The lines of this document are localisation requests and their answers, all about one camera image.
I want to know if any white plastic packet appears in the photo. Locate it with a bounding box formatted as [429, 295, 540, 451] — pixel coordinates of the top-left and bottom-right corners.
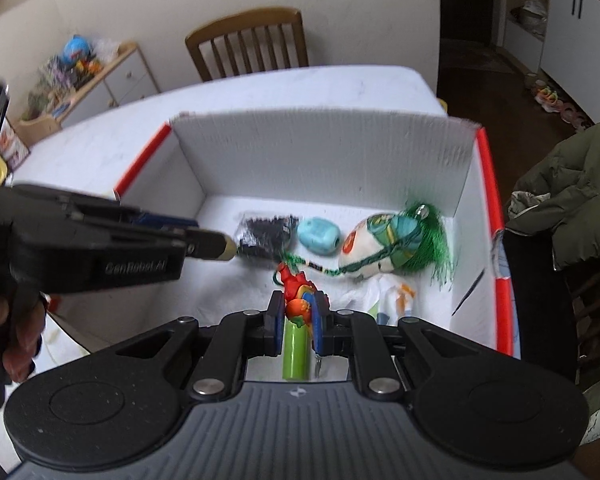
[337, 274, 417, 326]

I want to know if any green marker pen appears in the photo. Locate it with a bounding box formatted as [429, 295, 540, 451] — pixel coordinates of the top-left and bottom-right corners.
[282, 320, 311, 382]

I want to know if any bag of black screws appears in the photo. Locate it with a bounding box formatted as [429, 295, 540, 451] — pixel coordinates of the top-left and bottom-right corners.
[235, 214, 299, 262]

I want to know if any orange red keychain toy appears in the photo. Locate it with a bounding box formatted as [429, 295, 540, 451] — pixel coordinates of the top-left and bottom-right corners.
[276, 263, 317, 328]

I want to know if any turquoise oval pebble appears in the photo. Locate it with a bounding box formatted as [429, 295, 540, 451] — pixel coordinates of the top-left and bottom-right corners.
[297, 217, 341, 256]

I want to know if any embroidered sachet green tassel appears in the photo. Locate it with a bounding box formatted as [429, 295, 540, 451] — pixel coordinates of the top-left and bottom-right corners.
[274, 203, 454, 285]

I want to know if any person's left hand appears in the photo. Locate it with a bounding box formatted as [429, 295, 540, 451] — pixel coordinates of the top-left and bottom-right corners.
[0, 297, 46, 384]

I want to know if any red white cardboard box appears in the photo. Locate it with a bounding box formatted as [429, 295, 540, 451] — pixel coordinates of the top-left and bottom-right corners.
[60, 110, 516, 380]

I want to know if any white drawer cabinet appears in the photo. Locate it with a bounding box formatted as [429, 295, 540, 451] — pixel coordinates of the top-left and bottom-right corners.
[12, 41, 159, 148]

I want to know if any blue globe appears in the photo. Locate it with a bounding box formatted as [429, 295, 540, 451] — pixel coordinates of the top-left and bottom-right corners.
[61, 35, 92, 66]

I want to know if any brown wooden chair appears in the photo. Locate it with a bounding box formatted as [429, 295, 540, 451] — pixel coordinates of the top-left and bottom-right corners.
[185, 6, 310, 82]

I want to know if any olive green jacket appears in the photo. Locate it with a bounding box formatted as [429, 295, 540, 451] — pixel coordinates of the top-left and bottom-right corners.
[504, 121, 600, 401]

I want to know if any white wall cabinet unit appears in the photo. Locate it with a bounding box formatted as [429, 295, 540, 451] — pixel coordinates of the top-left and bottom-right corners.
[498, 0, 600, 122]

